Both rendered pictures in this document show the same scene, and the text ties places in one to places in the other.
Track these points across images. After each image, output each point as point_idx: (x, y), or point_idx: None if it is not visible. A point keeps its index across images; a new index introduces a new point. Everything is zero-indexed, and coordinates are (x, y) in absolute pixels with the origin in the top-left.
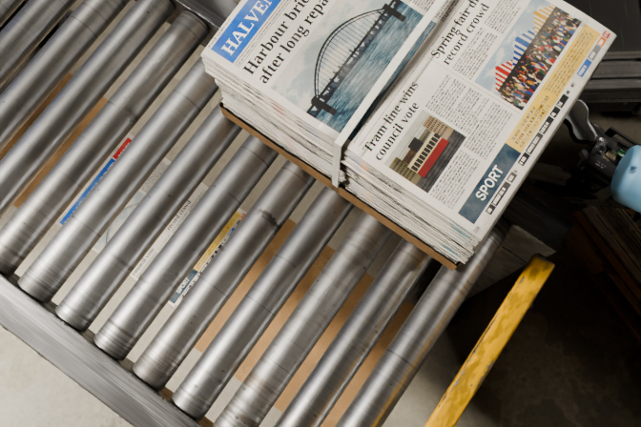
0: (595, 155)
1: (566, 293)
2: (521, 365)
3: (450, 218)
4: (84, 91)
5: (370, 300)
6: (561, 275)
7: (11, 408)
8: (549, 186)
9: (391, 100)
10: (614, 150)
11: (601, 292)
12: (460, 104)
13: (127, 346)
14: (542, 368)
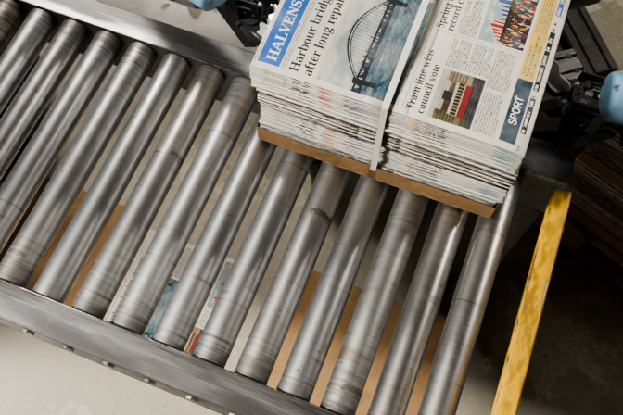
0: (578, 94)
1: (557, 270)
2: (540, 343)
3: (494, 144)
4: (132, 147)
5: (427, 260)
6: None
7: None
8: (545, 133)
9: (416, 67)
10: (590, 89)
11: (587, 262)
12: (472, 57)
13: (225, 352)
14: (558, 341)
